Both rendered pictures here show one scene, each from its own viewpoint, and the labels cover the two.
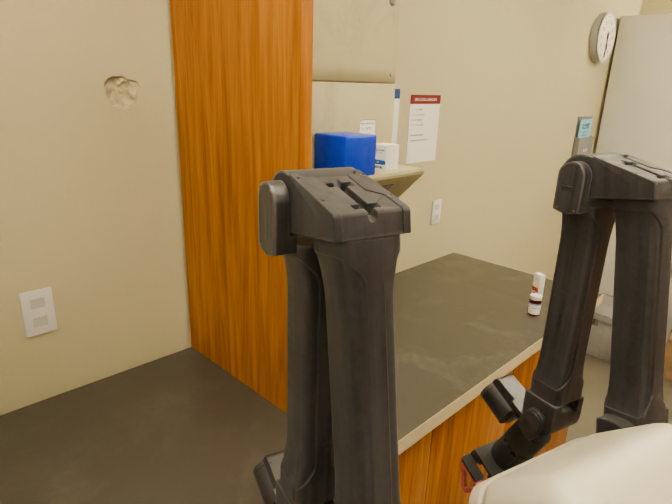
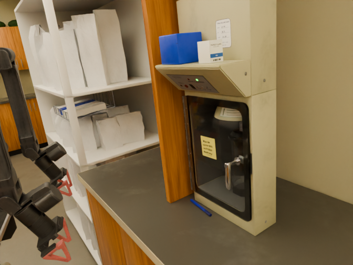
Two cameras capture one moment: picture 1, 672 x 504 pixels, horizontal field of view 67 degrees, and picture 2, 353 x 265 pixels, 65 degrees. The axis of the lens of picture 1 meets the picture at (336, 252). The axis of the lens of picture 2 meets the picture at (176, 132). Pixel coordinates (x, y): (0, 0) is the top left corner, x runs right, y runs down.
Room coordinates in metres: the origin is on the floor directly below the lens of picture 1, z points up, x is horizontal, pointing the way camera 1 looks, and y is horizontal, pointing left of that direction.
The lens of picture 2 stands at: (1.32, -0.94, 1.57)
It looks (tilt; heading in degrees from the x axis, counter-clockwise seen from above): 17 degrees down; 102
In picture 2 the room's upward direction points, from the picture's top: 6 degrees counter-clockwise
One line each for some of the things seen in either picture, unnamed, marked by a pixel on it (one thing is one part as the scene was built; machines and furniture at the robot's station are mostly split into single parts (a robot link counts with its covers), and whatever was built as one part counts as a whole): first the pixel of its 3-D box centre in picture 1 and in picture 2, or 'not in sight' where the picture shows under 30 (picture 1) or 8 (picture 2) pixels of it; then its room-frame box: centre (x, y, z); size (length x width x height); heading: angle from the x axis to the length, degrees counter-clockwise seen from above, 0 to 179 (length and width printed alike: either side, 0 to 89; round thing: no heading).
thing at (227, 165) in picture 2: not in sight; (232, 173); (1.31, -0.13, 1.17); 0.05 x 0.03 x 0.10; 45
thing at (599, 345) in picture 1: (602, 326); not in sight; (3.24, -1.88, 0.17); 0.60 x 0.42 x 0.33; 43
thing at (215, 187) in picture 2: not in sight; (215, 154); (1.26, -0.03, 1.19); 0.30 x 0.01 x 0.40; 135
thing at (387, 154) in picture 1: (384, 156); (210, 51); (1.27, -0.11, 1.54); 0.05 x 0.05 x 0.06; 46
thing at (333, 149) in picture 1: (345, 154); (180, 48); (1.17, -0.01, 1.56); 0.10 x 0.10 x 0.09; 45
